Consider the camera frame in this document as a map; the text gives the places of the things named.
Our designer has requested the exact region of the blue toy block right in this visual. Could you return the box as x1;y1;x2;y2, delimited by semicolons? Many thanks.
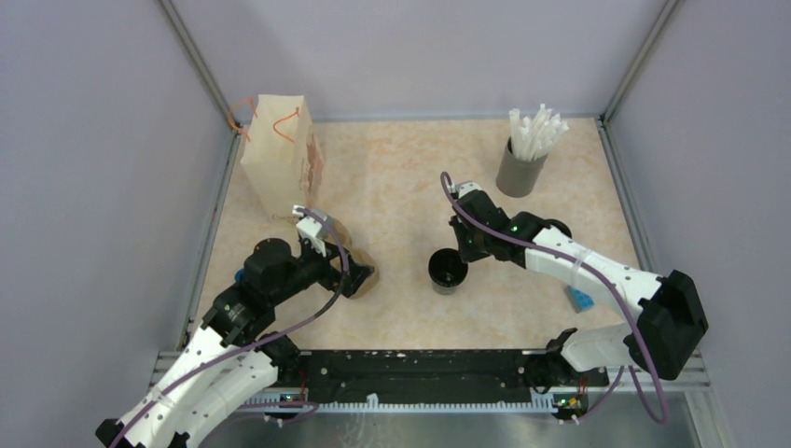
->
566;287;595;314

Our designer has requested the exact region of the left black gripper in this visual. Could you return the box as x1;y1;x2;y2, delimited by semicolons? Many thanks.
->
271;235;374;304

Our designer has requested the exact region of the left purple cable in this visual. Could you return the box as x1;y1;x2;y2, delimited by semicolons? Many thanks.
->
108;206;351;448

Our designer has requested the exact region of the bundle of white straws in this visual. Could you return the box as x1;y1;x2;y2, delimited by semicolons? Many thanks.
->
508;104;569;161

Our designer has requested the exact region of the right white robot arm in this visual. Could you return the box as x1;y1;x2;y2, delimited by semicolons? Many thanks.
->
446;182;709;385

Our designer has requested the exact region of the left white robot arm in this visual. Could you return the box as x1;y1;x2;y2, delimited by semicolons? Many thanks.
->
95;238;379;447

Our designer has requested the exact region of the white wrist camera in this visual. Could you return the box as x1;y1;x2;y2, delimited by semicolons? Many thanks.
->
292;204;334;257
451;181;482;200

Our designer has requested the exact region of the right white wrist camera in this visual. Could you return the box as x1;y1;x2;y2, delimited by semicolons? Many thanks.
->
451;181;482;200

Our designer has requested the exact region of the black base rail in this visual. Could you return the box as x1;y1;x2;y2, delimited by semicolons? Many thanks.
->
296;348;558;407

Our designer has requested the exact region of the single black coffee cup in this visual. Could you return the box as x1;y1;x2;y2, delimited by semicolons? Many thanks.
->
427;248;468;295

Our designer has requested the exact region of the beige paper takeout bag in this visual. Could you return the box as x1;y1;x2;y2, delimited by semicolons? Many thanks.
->
226;94;325;224

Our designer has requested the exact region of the stack of black lids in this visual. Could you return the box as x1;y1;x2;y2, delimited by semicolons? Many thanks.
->
547;218;573;239

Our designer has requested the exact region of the brown pulp cup carrier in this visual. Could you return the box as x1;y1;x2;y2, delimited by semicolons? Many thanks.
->
332;218;381;300

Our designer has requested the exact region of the grey cylindrical straw holder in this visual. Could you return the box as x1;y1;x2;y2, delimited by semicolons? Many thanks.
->
495;139;548;198

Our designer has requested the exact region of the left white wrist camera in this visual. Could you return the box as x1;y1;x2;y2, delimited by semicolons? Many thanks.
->
292;204;334;257

